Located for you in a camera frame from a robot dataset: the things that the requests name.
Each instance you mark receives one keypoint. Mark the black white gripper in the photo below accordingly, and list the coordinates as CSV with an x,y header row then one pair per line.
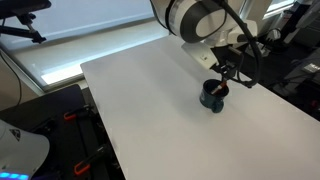
x,y
203,54

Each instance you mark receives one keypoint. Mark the dark blue ceramic mug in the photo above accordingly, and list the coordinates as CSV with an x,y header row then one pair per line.
x,y
214,102

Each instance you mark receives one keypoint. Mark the black orange clamp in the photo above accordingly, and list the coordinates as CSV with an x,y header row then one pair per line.
x,y
85,164
84,111

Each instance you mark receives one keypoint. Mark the black orange clamp near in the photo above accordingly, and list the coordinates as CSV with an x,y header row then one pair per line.
x,y
85,164

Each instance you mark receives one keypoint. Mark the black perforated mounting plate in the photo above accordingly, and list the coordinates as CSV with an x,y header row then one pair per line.
x,y
70,142

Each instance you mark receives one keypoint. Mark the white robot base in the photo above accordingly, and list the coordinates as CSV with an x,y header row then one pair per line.
x,y
21,153

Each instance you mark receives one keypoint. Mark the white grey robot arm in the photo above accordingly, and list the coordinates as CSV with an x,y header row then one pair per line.
x,y
210,29

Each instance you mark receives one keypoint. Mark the black orange clamp far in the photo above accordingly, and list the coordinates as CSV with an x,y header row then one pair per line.
x,y
84,111

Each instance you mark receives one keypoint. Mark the red and white marker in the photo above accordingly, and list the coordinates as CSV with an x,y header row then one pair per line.
x,y
219,87

